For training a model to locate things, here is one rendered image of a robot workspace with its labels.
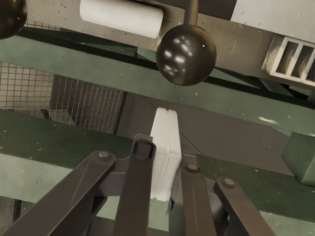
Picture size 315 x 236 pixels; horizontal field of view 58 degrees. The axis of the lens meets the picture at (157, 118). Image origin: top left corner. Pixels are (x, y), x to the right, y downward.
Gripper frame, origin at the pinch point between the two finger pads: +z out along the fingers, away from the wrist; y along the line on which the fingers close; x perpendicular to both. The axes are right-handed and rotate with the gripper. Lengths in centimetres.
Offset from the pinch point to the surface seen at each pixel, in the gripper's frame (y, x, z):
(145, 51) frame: -6, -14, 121
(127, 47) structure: -14, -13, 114
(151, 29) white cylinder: -2.7, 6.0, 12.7
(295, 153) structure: 23.1, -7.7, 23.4
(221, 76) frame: 22, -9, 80
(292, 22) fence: 9.8, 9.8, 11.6
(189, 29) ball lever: -0.3, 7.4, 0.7
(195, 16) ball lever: 0.3, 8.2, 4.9
